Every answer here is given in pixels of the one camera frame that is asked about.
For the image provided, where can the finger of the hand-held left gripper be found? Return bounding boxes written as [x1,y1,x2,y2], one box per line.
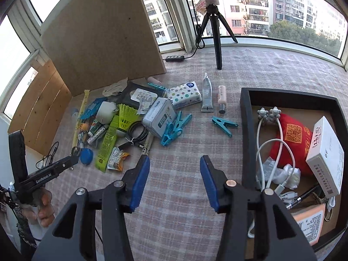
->
[54,154,81,172]

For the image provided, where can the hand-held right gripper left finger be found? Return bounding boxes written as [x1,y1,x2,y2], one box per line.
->
[32,156,151,261]

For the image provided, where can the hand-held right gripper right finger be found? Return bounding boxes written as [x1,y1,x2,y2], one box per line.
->
[200,155,317,261]

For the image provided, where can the blue round tape measure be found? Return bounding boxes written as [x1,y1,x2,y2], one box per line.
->
[81,148,94,166]

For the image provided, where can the black storage tray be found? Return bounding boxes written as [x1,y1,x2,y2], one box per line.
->
[241,87,348,252]

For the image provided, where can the clear plastic item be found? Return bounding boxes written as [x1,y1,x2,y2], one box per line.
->
[262,156,301,189]

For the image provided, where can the short white USB cable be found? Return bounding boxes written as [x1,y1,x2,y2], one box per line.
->
[279,190,301,206]

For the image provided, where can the white roller massager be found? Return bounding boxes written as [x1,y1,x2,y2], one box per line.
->
[256,107,282,191]

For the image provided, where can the black pen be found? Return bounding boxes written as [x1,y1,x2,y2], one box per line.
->
[285,185,321,210]

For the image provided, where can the white cardboard box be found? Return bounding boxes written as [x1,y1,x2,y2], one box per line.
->
[306,115,345,199]

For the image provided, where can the plaid cloth covered desktop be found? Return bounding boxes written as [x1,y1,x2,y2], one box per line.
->
[35,47,348,261]

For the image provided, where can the person's left hand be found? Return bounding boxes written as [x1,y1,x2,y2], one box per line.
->
[20,188,56,227]

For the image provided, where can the orange snack packet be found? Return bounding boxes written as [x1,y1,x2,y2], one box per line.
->
[107,147,130,172]

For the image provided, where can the chopsticks in paper wrapper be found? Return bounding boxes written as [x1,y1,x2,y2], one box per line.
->
[141,132,155,159]

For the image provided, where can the white patterned lip balm tube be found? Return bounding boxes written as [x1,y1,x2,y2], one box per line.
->
[87,126,109,144]

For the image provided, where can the green snack packet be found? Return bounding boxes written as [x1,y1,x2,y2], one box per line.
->
[95,115,119,172]

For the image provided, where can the green lip balm tube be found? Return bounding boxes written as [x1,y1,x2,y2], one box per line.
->
[90,120,102,136]

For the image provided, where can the long yellow packet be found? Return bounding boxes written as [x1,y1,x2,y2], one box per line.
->
[72,90,91,153]

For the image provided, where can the blue foil packet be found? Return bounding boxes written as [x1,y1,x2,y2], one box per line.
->
[80,98,102,120]

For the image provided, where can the white round device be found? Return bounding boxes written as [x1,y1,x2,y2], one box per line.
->
[96,101,117,125]

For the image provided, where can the light wooden plank panel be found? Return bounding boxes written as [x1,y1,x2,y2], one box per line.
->
[8,60,72,155]

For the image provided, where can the yellow-green shuttlecock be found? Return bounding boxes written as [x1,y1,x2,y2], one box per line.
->
[118,104,140,137]

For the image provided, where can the silver tin box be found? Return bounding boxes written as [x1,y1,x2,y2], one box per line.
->
[142,97,178,138]

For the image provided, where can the black wet wipes pack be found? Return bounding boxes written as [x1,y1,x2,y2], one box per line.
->
[117,82,167,109]

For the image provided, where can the silver cream tube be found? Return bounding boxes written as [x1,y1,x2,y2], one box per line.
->
[201,72,213,112]

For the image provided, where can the crumpled white paper packet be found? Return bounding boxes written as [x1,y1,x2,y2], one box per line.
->
[103,77,129,97]

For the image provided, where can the patterned white tissue pack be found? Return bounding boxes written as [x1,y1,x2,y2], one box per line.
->
[166,82,203,110]

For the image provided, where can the red cloth bag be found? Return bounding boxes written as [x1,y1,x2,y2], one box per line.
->
[269,113,317,177]

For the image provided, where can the orange and white box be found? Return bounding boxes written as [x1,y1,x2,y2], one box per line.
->
[291,203,326,245]

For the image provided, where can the brown fibreboard panel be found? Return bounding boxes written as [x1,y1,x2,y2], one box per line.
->
[40,0,167,97]

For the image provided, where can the black tripod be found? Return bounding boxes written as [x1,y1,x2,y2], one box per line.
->
[195,0,238,70]

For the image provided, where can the pink printed tag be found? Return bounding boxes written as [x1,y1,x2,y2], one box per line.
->
[195,0,220,14]

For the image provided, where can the apartment buildings outside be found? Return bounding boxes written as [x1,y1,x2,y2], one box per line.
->
[137,0,348,57]

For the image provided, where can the thin black cable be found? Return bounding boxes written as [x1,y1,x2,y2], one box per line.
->
[36,141,60,169]

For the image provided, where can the black cable with inline switch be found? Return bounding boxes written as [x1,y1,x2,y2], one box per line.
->
[165,0,207,62]

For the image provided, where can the white window frame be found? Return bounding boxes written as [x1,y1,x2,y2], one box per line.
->
[0,0,348,120]

